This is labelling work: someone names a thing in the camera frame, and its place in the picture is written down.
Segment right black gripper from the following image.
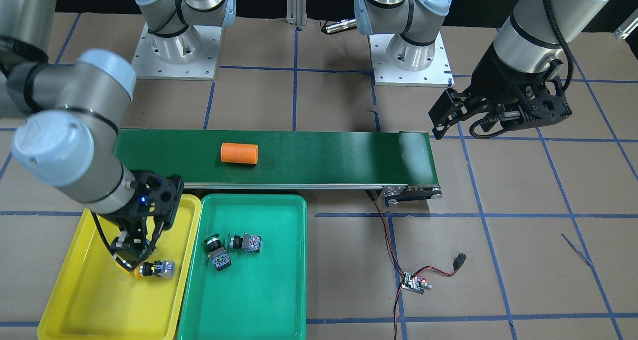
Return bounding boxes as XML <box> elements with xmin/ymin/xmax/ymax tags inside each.
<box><xmin>107</xmin><ymin>170</ymin><xmax>184</xmax><ymax>272</ymax></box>

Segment plain orange cylinder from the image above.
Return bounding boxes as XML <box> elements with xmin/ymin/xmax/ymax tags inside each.
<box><xmin>220</xmin><ymin>142</ymin><xmax>259</xmax><ymax>165</ymax></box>

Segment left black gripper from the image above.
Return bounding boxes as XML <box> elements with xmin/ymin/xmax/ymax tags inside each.
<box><xmin>429</xmin><ymin>45</ymin><xmax>573</xmax><ymax>140</ymax></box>

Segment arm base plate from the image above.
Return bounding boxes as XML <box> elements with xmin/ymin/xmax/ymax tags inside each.
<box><xmin>132</xmin><ymin>25</ymin><xmax>224</xmax><ymax>81</ymax></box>
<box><xmin>368</xmin><ymin>33</ymin><xmax>455</xmax><ymax>87</ymax></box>

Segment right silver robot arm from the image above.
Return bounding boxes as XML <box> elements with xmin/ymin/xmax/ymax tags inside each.
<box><xmin>1</xmin><ymin>0</ymin><xmax>184</xmax><ymax>277</ymax></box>

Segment green plastic tray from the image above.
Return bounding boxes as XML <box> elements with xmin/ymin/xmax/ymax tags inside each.
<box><xmin>177</xmin><ymin>194</ymin><xmax>307</xmax><ymax>340</ymax></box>

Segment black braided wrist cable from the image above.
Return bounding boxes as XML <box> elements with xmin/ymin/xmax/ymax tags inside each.
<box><xmin>469</xmin><ymin>0</ymin><xmax>576</xmax><ymax>140</ymax></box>

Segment red black power wire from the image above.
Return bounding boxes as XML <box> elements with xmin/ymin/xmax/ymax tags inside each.
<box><xmin>366</xmin><ymin>190</ymin><xmax>467</xmax><ymax>340</ymax></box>

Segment yellow plastic tray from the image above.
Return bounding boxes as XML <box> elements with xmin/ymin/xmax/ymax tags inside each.
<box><xmin>38</xmin><ymin>194</ymin><xmax>201</xmax><ymax>340</ymax></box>

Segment green push button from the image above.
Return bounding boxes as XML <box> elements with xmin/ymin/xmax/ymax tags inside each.
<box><xmin>204</xmin><ymin>234</ymin><xmax>232</xmax><ymax>271</ymax></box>
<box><xmin>228</xmin><ymin>233</ymin><xmax>262</xmax><ymax>253</ymax></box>

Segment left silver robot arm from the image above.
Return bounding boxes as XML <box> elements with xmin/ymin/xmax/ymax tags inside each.
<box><xmin>353</xmin><ymin>0</ymin><xmax>610</xmax><ymax>140</ymax></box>

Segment green conveyor belt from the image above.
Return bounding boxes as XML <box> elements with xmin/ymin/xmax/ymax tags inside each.
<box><xmin>114</xmin><ymin>129</ymin><xmax>442</xmax><ymax>203</ymax></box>

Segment aluminium frame post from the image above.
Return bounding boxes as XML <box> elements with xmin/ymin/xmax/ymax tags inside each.
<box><xmin>286</xmin><ymin>0</ymin><xmax>307</xmax><ymax>28</ymax></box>

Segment small motor controller board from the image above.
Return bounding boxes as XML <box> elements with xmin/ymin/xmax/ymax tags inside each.
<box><xmin>401</xmin><ymin>272</ymin><xmax>432</xmax><ymax>295</ymax></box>

